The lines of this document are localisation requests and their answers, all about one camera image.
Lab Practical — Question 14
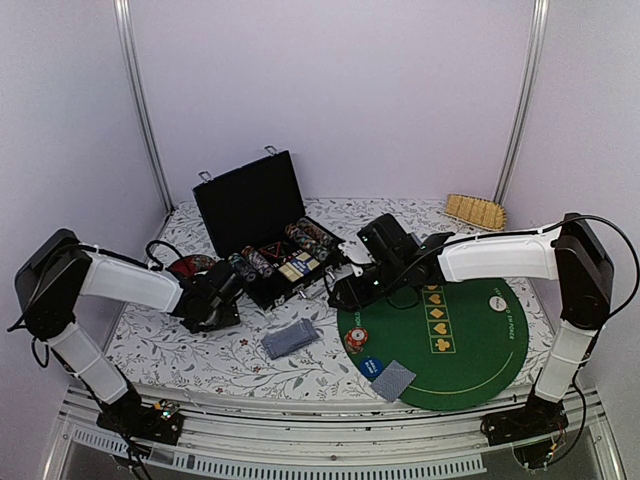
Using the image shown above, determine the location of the aluminium frame post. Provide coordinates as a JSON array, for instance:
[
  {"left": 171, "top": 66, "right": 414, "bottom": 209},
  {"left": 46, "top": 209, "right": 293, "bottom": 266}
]
[
  {"left": 493, "top": 0, "right": 550, "bottom": 204},
  {"left": 113, "top": 0, "right": 175, "bottom": 213}
]

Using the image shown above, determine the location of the left aluminium frame post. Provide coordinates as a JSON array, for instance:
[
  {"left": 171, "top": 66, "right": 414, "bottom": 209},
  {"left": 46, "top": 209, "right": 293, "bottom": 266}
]
[{"left": 113, "top": 0, "right": 175, "bottom": 213}]

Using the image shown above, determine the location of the bamboo mat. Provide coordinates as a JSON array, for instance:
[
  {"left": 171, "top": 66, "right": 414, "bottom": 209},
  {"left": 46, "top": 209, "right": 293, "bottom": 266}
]
[{"left": 444, "top": 194, "right": 507, "bottom": 231}]

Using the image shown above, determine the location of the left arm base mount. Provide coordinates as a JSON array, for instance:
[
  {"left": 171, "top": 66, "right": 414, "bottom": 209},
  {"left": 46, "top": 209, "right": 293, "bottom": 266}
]
[{"left": 97, "top": 390, "right": 184, "bottom": 446}]

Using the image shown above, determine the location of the white dealer button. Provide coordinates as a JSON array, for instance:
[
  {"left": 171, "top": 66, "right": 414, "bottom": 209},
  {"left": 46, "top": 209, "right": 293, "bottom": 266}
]
[{"left": 489, "top": 295, "right": 508, "bottom": 312}]

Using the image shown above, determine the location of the blue playing card deck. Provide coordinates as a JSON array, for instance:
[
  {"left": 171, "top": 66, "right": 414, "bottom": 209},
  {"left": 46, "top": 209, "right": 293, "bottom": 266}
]
[{"left": 261, "top": 319, "right": 319, "bottom": 359}]

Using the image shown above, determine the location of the Texas Hold'em card box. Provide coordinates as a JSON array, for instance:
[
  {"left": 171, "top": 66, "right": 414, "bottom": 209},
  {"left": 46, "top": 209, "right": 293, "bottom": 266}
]
[{"left": 278, "top": 251, "right": 320, "bottom": 282}]

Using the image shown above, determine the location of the right outer chip row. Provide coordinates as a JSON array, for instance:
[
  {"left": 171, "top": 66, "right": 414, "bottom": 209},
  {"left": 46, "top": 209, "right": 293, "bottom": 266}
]
[{"left": 296, "top": 217, "right": 336, "bottom": 251}]

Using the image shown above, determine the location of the floral white table cloth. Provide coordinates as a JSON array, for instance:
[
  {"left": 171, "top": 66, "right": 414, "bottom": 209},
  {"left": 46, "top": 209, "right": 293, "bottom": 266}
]
[{"left": 107, "top": 199, "right": 552, "bottom": 402}]

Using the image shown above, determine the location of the round red floral coaster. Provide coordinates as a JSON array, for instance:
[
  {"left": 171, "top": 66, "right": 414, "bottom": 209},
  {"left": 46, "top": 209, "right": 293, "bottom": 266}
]
[{"left": 167, "top": 254, "right": 216, "bottom": 277}]

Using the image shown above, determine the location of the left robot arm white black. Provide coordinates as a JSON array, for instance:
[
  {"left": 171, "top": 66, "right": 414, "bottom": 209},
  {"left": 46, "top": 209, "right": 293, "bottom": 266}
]
[{"left": 14, "top": 228, "right": 241, "bottom": 434}]

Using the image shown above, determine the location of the right aluminium frame post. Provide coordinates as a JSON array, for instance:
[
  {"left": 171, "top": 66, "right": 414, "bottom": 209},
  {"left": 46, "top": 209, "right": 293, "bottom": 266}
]
[{"left": 493, "top": 0, "right": 550, "bottom": 204}]

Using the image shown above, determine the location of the black poker chip case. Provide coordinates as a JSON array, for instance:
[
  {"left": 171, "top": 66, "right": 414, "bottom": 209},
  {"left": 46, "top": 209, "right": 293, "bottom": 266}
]
[{"left": 193, "top": 150, "right": 346, "bottom": 310}]

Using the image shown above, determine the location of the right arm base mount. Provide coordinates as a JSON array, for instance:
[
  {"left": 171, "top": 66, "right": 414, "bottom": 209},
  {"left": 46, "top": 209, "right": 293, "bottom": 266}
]
[{"left": 480, "top": 389, "right": 569, "bottom": 470}]

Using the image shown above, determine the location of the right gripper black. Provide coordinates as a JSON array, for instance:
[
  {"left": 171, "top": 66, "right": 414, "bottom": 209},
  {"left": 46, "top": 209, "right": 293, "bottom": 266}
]
[{"left": 327, "top": 257, "right": 405, "bottom": 315}]

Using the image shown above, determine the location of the dealt playing card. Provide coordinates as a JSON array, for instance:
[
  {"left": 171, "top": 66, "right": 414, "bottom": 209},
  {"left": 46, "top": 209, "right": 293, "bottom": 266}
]
[{"left": 371, "top": 360, "right": 416, "bottom": 403}]

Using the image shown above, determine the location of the blue small blind button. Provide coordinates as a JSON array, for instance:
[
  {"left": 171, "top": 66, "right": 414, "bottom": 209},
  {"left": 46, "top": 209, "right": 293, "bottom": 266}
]
[{"left": 359, "top": 357, "right": 384, "bottom": 380}]

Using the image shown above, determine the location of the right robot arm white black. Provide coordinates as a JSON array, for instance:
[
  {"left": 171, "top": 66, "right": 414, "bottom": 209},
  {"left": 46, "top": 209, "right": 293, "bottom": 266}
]
[{"left": 329, "top": 213, "right": 614, "bottom": 436}]

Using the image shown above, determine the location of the red poker chip stack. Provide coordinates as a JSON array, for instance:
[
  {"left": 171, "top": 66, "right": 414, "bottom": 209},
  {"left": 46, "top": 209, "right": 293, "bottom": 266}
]
[{"left": 344, "top": 327, "right": 369, "bottom": 354}]

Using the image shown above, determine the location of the aluminium front rail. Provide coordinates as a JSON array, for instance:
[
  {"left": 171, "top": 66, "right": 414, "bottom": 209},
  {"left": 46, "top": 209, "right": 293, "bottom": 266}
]
[{"left": 42, "top": 384, "right": 626, "bottom": 480}]

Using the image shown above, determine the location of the triangular all in marker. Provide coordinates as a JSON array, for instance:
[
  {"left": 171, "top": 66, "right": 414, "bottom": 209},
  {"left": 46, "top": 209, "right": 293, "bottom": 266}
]
[{"left": 260, "top": 241, "right": 287, "bottom": 259}]

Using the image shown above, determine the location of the round green poker mat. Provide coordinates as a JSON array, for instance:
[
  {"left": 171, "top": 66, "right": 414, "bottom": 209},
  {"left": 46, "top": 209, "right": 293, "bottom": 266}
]
[{"left": 337, "top": 279, "right": 529, "bottom": 411}]

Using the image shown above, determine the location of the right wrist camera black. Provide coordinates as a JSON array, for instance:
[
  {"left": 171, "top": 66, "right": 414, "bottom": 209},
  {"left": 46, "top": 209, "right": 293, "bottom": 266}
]
[{"left": 357, "top": 213, "right": 420, "bottom": 269}]

